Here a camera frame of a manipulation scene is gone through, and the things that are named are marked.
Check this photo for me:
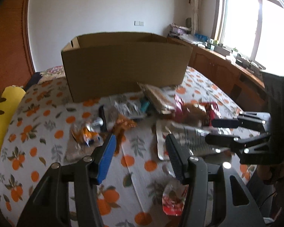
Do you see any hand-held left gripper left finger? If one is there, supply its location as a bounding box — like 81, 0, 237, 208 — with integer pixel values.
16, 134, 117, 227

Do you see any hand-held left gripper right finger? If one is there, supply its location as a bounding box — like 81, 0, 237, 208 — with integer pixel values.
165, 134, 267, 227

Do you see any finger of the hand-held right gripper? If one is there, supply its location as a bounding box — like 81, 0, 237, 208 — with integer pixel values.
212, 111, 272, 133
205, 132, 272, 164

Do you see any white silver snack pouch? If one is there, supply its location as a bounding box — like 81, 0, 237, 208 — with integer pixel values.
156, 120, 230, 161

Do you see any golden foil snack packet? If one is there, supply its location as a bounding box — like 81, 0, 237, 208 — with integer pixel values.
112, 115, 136, 153

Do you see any brown cardboard box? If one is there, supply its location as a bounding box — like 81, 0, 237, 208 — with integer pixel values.
61, 32, 193, 103

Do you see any person's right hand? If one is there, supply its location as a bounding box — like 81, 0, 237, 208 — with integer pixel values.
257, 163, 284, 185

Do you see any orange blue snack packet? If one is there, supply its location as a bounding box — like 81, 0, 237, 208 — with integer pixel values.
71, 122, 103, 147

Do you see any dark red snack packet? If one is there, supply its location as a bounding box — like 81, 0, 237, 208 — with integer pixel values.
174, 94, 221, 126

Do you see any red white snack pouch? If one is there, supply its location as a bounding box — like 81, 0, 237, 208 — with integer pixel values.
161, 184, 189, 216

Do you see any white black printed snack packet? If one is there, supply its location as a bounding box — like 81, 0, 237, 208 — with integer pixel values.
110, 94, 146, 121

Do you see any long wooden cabinet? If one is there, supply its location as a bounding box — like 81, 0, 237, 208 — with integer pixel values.
167, 37, 269, 114

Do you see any orange fruit print bedsheet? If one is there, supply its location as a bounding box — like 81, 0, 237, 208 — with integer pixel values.
0, 66, 268, 227

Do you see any brown paper snack packet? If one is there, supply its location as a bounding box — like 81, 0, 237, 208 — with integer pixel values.
138, 82, 176, 117

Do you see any clutter of small desk items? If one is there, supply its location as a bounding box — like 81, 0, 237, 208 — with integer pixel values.
204, 38, 267, 74

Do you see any floral quilt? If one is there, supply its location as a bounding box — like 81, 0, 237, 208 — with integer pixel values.
40, 65, 65, 78

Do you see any wood framed window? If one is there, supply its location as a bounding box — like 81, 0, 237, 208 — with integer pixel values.
213, 0, 284, 75

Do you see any stack of books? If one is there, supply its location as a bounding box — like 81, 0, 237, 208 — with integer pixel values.
168, 24, 192, 38

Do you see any dark blue cloth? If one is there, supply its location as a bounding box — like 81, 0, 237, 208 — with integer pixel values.
24, 72, 44, 91

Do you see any yellow pillow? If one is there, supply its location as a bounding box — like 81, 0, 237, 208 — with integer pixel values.
0, 86, 26, 168

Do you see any beige curtain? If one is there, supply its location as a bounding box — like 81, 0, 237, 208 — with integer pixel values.
186, 0, 225, 38

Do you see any red-brown wooden door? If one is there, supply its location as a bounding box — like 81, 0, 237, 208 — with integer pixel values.
0, 0, 36, 100

